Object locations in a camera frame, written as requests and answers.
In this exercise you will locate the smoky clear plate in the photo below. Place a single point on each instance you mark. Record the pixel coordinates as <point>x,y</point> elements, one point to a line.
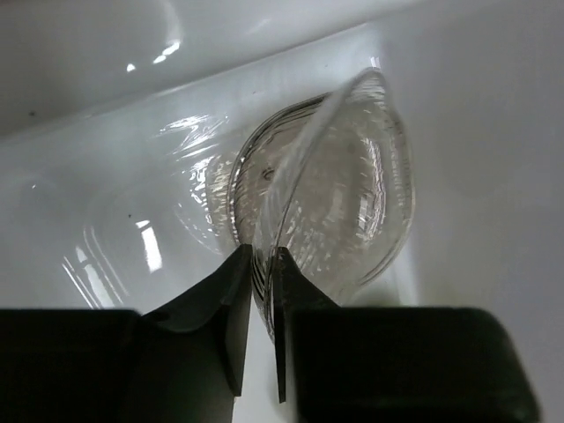
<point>251,177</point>

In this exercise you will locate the clear textured plate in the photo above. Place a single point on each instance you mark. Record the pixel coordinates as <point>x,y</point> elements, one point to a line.
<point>340,199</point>

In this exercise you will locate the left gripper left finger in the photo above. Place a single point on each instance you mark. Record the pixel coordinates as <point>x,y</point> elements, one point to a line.
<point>182,362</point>

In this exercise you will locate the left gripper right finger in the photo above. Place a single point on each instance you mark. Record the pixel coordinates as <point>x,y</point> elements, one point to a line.
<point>391,364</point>

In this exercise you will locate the white plastic bin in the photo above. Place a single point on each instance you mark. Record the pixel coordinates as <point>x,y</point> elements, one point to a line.
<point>113,111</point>

